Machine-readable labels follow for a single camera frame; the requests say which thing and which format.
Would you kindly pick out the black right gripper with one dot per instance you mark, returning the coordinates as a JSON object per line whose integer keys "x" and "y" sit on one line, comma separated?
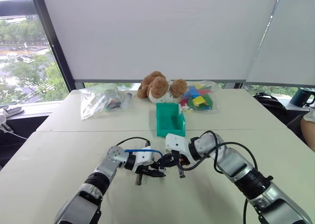
{"x": 183, "y": 158}

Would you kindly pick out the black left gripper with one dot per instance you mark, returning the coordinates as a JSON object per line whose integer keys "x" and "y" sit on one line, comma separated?
{"x": 155, "y": 164}

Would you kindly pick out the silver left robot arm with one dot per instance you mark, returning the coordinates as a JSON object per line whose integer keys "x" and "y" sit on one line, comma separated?
{"x": 81, "y": 204}

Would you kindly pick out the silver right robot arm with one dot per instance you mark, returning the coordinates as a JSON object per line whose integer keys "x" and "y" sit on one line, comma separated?
{"x": 246, "y": 174}

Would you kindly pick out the green plastic bin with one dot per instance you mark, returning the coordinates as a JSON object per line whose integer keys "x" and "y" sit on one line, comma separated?
{"x": 169, "y": 123}

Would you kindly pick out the bag of colourful pieces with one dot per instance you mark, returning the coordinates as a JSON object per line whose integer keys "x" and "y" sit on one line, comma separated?
{"x": 199, "y": 99}

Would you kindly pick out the grey plastic tube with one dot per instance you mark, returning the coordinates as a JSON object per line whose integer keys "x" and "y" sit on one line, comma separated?
{"x": 126, "y": 101}

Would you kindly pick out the brown plush teddy bear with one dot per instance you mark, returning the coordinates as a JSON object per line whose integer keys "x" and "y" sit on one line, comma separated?
{"x": 160, "y": 89}

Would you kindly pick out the clear bag of small parts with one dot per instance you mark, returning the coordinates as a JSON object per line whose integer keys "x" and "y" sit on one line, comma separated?
{"x": 101, "y": 102}

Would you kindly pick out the black bag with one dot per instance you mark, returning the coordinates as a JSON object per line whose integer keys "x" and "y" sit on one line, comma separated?
{"x": 269, "y": 102}

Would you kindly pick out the seated person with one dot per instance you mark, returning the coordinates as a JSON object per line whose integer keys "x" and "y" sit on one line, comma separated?
{"x": 309, "y": 128}

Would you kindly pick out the wide white roller blind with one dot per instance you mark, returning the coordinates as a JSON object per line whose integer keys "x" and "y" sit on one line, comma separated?
{"x": 157, "y": 34}

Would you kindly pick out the dark green mug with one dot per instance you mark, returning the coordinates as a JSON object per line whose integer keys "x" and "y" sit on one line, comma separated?
{"x": 301, "y": 97}

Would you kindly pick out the white cloth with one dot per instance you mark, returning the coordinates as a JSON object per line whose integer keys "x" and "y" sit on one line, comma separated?
{"x": 3, "y": 119}

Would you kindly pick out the narrow white roller blind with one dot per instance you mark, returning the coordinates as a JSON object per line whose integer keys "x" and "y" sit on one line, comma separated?
{"x": 288, "y": 41}

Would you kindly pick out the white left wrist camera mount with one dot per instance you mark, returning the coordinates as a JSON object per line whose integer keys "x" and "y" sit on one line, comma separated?
{"x": 143, "y": 157}

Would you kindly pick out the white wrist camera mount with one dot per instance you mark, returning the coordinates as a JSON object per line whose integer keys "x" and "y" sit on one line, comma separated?
{"x": 143, "y": 157}
{"x": 178, "y": 144}

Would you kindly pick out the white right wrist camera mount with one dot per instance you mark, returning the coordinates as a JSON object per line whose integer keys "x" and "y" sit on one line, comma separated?
{"x": 178, "y": 144}

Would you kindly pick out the black window frame post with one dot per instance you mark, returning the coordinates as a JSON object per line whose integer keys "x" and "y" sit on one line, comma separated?
{"x": 49, "y": 37}

